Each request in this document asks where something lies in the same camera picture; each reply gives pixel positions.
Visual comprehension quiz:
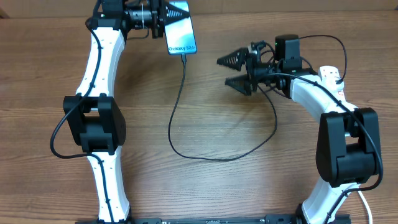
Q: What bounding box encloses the white charger plug adapter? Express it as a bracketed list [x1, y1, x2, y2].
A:
[322, 76, 344, 92]

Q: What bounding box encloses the blue Galaxy smartphone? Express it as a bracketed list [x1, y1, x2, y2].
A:
[165, 1, 197, 55]

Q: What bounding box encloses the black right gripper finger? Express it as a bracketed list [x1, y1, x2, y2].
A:
[216, 47, 248, 72]
[224, 75, 252, 96]

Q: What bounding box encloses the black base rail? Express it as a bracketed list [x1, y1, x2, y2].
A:
[74, 213, 352, 224]

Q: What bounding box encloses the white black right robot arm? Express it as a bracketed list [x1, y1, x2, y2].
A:
[217, 34, 383, 223]

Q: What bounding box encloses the black charger cable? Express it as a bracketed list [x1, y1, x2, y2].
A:
[167, 34, 348, 162]

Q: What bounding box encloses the white power strip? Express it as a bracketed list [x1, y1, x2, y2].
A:
[318, 65, 346, 101]

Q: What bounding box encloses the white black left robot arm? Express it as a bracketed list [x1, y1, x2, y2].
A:
[60, 1, 196, 223]

